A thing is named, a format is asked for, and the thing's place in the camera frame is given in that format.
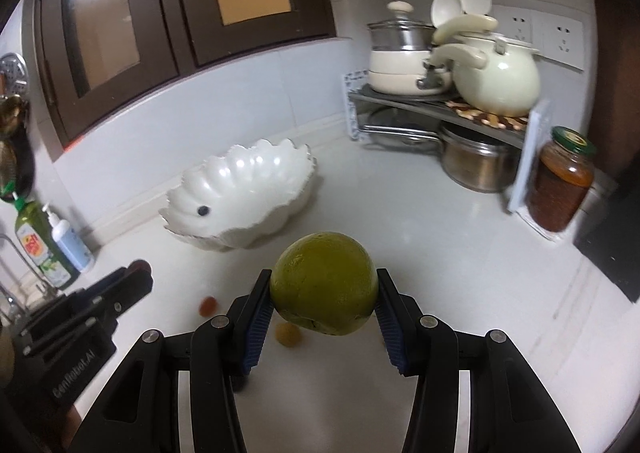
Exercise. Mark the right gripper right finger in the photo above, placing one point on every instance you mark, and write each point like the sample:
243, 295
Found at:
421, 346

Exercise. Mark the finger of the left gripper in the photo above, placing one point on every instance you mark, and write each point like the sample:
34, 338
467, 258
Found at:
117, 292

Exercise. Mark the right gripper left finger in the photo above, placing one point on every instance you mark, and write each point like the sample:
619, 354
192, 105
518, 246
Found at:
223, 351

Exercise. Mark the small yellow-brown fruit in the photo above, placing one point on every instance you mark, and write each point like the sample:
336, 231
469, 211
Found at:
288, 335

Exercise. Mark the green round fruit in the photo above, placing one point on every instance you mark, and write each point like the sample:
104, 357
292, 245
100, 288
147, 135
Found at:
325, 282

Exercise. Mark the white blue pump bottle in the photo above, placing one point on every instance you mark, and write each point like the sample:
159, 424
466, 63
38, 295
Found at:
71, 245

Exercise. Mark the green dish soap bottle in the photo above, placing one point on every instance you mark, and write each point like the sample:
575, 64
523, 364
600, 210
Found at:
33, 231

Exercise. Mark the white scalloped ceramic bowl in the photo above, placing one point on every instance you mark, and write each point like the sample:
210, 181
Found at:
251, 193

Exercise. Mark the stainless steel pot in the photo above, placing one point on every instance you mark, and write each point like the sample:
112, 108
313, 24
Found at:
477, 161

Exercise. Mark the black box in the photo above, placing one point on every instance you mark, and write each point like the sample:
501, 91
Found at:
609, 239

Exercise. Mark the steel pot lid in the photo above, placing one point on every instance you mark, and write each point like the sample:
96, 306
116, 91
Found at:
399, 129

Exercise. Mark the glass jar of chili sauce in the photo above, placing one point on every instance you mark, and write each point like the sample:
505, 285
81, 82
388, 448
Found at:
563, 176

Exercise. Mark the white corner shelf rack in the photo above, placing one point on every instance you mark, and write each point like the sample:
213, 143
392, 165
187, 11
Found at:
527, 134

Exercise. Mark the cream ceramic kettle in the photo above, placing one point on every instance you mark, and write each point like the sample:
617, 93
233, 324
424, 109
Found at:
492, 72

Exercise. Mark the cream pot with glass lid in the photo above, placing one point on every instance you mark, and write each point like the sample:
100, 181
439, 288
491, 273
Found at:
401, 48

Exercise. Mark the white wall socket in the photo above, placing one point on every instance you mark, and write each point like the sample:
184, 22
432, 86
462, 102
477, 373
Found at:
557, 38

